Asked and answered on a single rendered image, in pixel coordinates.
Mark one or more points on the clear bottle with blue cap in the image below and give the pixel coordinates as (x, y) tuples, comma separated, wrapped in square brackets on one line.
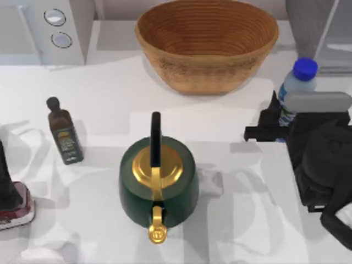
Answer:
[(298, 79)]

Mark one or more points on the woven brown basket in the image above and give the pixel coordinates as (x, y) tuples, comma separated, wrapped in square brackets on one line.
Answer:
[(206, 55)]

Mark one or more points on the green and gold kettle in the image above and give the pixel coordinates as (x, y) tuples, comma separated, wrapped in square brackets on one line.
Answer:
[(158, 187)]

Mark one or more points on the dark brown glass bottle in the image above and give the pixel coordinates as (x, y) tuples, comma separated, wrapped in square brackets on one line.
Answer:
[(66, 137)]

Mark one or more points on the round microwave knob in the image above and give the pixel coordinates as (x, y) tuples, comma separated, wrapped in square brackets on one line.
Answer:
[(55, 17), (61, 39)]

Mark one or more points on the pale microwave oven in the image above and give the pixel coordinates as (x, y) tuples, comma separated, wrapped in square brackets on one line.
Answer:
[(24, 33)]

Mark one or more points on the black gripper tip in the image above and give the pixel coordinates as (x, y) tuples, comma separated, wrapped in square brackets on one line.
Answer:
[(5, 170)]

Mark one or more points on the white rounded object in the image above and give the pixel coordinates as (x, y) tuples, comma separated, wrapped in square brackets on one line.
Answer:
[(38, 257)]

